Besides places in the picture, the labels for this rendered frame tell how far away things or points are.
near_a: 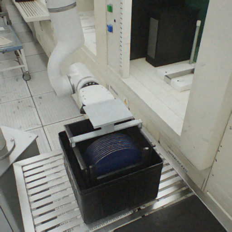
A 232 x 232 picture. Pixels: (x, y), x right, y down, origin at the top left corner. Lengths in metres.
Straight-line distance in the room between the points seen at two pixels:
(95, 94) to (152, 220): 0.41
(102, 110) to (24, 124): 1.88
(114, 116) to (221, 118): 0.30
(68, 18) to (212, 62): 0.43
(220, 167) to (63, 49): 0.63
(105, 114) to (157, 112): 0.43
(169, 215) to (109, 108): 0.35
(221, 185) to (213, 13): 0.53
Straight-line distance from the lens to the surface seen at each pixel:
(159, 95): 1.20
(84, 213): 0.79
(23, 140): 1.16
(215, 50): 0.68
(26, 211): 0.91
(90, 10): 2.79
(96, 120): 0.67
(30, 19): 2.85
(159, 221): 0.74
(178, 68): 1.41
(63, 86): 0.87
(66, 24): 0.80
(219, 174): 0.88
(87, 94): 0.78
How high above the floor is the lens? 1.50
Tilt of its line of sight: 37 degrees down
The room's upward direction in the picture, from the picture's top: straight up
